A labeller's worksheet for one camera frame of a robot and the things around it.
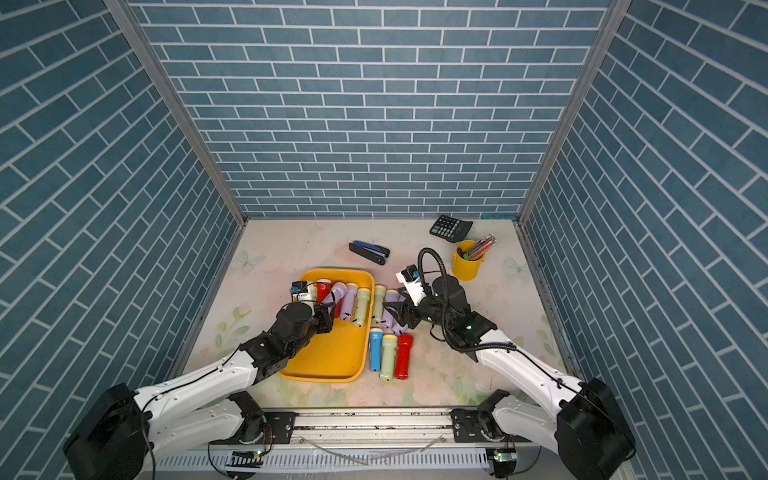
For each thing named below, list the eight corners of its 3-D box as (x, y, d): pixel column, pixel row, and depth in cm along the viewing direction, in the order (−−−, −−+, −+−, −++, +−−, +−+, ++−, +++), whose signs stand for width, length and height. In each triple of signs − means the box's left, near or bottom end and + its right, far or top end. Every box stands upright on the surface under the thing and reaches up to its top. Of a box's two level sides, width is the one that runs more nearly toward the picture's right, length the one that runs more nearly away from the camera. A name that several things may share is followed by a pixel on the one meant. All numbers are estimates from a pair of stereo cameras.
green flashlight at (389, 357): (380, 381, 83) (380, 378, 80) (382, 338, 91) (382, 334, 88) (397, 381, 83) (397, 378, 80) (397, 338, 91) (397, 334, 88)
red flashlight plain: (392, 379, 83) (392, 376, 81) (398, 336, 91) (398, 333, 89) (409, 381, 83) (409, 378, 81) (413, 338, 91) (413, 335, 89)
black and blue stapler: (348, 249, 113) (347, 245, 111) (358, 238, 117) (358, 234, 115) (382, 265, 108) (381, 261, 107) (391, 253, 112) (391, 249, 110)
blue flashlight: (368, 372, 83) (367, 367, 80) (370, 333, 90) (370, 327, 87) (381, 372, 83) (381, 367, 80) (383, 333, 90) (382, 327, 87)
